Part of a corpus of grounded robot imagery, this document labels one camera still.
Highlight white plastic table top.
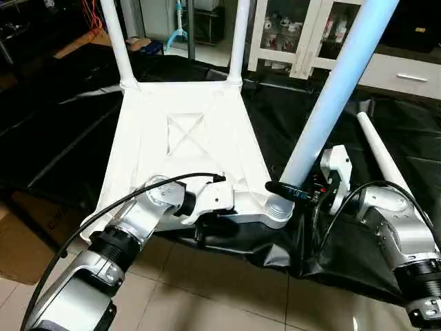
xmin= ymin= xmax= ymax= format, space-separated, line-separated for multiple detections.
xmin=79 ymin=79 xmax=296 ymax=243

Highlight black mat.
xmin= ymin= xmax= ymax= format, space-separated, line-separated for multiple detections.
xmin=0 ymin=48 xmax=441 ymax=308

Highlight white drawer unit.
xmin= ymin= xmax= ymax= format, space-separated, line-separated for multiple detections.
xmin=358 ymin=51 xmax=441 ymax=101

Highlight white glass-door cabinet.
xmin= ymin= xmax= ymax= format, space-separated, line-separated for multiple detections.
xmin=246 ymin=0 xmax=367 ymax=81

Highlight dark metal stand pole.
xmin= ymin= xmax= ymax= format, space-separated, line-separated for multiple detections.
xmin=185 ymin=0 xmax=198 ymax=64

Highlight blue box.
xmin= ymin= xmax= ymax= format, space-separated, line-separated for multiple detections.
xmin=141 ymin=39 xmax=167 ymax=57

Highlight teal and white pole tool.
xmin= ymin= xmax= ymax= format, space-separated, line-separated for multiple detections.
xmin=168 ymin=0 xmax=191 ymax=50

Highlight brown cardboard box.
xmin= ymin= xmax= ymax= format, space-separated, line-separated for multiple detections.
xmin=0 ymin=199 xmax=57 ymax=288

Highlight black thin rod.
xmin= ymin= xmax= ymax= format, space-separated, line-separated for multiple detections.
xmin=0 ymin=0 xmax=43 ymax=10

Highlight red cables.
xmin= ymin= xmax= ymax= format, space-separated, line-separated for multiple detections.
xmin=80 ymin=0 xmax=105 ymax=37

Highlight grey metal post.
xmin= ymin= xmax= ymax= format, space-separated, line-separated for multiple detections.
xmin=0 ymin=38 xmax=14 ymax=68

